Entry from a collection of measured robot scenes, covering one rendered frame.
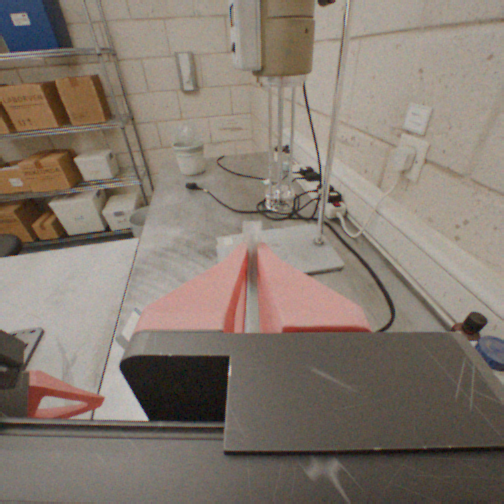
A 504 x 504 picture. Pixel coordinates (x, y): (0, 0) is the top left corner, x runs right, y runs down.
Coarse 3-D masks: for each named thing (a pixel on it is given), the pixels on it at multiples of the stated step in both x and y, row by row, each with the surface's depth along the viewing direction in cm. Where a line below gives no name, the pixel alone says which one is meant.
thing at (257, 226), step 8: (256, 224) 11; (256, 232) 11; (256, 240) 11; (256, 248) 11; (256, 256) 11; (256, 264) 12; (256, 272) 12; (256, 280) 12; (256, 288) 13; (256, 296) 13
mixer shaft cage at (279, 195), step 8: (280, 88) 45; (280, 96) 45; (280, 104) 46; (280, 112) 47; (280, 120) 48; (280, 128) 49; (280, 136) 50; (280, 144) 50; (280, 152) 51; (280, 160) 52; (280, 168) 53; (280, 176) 54; (280, 184) 56; (288, 184) 55; (264, 192) 57; (272, 192) 55; (280, 192) 56; (288, 192) 55; (272, 200) 55; (280, 200) 55; (288, 200) 56; (272, 208) 57; (288, 208) 57
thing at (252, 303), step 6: (252, 222) 12; (252, 228) 11; (252, 234) 11; (252, 300) 14; (252, 306) 14; (252, 312) 14; (258, 312) 15; (252, 318) 15; (258, 318) 15; (252, 324) 15; (258, 324) 16; (252, 330) 15
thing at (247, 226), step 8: (248, 224) 11; (248, 232) 11; (248, 240) 11; (248, 248) 11; (248, 256) 11; (248, 264) 12; (248, 272) 12; (248, 280) 12; (248, 288) 13; (248, 296) 13
